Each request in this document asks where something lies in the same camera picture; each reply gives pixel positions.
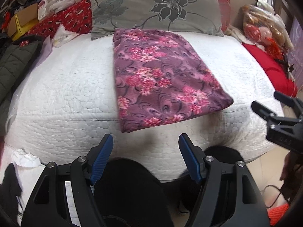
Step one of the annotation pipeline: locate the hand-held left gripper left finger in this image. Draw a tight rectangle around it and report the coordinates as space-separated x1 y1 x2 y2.
21 134 114 227

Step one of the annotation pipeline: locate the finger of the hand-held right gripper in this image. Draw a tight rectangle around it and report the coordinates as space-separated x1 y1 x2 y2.
251 100 284 130
273 90 303 119

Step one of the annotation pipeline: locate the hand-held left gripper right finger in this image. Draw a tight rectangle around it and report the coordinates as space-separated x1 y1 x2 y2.
178 134 271 227

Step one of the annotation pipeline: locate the purple floral garment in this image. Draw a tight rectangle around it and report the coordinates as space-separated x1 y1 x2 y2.
112 28 235 133

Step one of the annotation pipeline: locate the red pillow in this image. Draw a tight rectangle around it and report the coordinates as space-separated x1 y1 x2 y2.
241 41 299 97

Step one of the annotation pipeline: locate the person's left leg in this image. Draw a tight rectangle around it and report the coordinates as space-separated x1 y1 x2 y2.
94 158 174 227

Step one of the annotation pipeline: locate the white quilted bedspread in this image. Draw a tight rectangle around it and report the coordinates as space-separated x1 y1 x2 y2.
5 30 286 182

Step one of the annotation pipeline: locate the plastic-wrapped doll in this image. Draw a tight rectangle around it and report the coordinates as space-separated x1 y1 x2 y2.
241 3 295 57

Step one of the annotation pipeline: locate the crumpled white tissue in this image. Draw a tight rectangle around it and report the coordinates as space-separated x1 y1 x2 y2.
11 148 42 171

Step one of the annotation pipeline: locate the orange knitted item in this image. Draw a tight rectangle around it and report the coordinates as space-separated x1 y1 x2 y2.
269 203 290 226

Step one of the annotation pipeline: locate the black cloth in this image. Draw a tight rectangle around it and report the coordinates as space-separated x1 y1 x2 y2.
0 163 23 218

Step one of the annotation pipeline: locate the pale purple sheet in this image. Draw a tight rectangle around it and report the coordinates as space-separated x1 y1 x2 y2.
39 35 52 63

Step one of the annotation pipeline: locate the dark green padded jacket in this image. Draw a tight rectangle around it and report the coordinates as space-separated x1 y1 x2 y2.
0 34 45 109

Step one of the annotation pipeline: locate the clear plastic packet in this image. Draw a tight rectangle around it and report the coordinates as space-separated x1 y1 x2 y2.
51 24 81 48

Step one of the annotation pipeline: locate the red floral sheet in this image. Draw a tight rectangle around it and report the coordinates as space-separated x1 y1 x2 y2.
24 0 231 45

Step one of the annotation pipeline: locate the grey flower-print pillow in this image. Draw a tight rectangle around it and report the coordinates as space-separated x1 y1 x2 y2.
90 0 225 40

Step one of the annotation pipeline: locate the yellow box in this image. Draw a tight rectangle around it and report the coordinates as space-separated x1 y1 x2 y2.
9 14 39 42

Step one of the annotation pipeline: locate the white plastic bag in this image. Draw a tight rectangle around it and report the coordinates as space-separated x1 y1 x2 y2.
46 0 76 13

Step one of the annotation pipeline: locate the cardboard box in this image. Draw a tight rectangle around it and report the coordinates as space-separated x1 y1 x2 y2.
7 2 41 37

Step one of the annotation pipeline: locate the white pink-label packet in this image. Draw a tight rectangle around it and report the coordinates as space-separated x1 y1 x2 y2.
38 0 49 20

